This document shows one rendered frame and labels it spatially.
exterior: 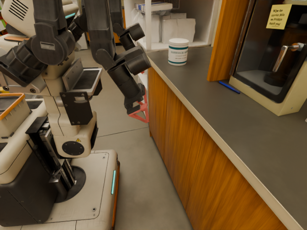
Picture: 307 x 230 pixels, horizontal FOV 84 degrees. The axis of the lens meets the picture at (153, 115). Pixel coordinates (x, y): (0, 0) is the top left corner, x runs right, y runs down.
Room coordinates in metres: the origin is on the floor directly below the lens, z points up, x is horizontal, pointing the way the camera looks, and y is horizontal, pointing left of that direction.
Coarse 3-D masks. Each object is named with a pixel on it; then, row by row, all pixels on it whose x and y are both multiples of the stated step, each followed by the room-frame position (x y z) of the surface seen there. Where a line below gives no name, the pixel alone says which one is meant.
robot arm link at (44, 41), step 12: (36, 0) 0.46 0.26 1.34; (48, 0) 0.46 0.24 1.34; (60, 0) 0.49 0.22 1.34; (36, 12) 0.46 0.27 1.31; (48, 12) 0.46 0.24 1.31; (60, 12) 0.48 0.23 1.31; (36, 24) 0.44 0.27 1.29; (48, 24) 0.44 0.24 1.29; (60, 24) 0.47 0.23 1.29; (36, 36) 0.43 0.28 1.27; (48, 36) 0.44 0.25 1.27; (72, 36) 0.53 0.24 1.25; (36, 48) 0.43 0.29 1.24; (48, 48) 0.44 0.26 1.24; (60, 48) 0.44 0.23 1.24; (48, 60) 0.44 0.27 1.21; (60, 60) 0.44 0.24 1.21
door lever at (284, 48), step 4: (292, 44) 0.61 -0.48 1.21; (296, 44) 0.60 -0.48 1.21; (284, 48) 0.58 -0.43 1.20; (288, 48) 0.59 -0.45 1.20; (292, 48) 0.59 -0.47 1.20; (296, 48) 0.59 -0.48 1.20; (280, 52) 0.59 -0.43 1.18; (284, 52) 0.58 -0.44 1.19; (280, 56) 0.59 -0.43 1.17; (284, 56) 0.58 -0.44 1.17; (280, 60) 0.58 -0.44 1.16; (276, 64) 0.59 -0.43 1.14; (280, 64) 0.58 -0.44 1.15; (276, 68) 0.58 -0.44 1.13
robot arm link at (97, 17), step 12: (84, 0) 0.47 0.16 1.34; (96, 0) 0.47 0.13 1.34; (96, 12) 0.47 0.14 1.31; (108, 12) 0.49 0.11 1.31; (96, 24) 0.47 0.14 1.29; (108, 24) 0.47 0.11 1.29; (96, 36) 0.46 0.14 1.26; (108, 36) 0.47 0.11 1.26; (96, 48) 0.46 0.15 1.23; (108, 48) 0.47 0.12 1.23; (96, 60) 0.46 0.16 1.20
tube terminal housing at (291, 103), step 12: (300, 72) 0.56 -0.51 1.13; (240, 84) 0.78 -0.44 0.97; (300, 84) 0.57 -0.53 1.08; (252, 96) 0.70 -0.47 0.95; (264, 96) 0.65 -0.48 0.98; (288, 96) 0.56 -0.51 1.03; (300, 96) 0.58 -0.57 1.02; (276, 108) 0.58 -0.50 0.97; (288, 108) 0.57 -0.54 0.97; (300, 108) 0.59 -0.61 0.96
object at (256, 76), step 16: (256, 0) 0.83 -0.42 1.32; (272, 0) 0.75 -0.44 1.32; (288, 0) 0.69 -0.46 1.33; (304, 0) 0.64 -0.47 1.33; (256, 16) 0.80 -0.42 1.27; (288, 16) 0.67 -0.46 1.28; (304, 16) 0.62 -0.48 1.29; (256, 32) 0.78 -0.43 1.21; (272, 32) 0.71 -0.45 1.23; (288, 32) 0.65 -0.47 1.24; (304, 32) 0.60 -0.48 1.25; (256, 48) 0.75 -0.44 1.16; (272, 48) 0.68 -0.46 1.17; (304, 48) 0.57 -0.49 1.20; (240, 64) 0.81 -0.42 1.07; (256, 64) 0.72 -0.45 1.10; (272, 64) 0.65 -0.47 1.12; (288, 64) 0.60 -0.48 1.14; (240, 80) 0.78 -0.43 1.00; (256, 80) 0.70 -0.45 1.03; (272, 80) 0.63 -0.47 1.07; (288, 80) 0.57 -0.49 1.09; (272, 96) 0.60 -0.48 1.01
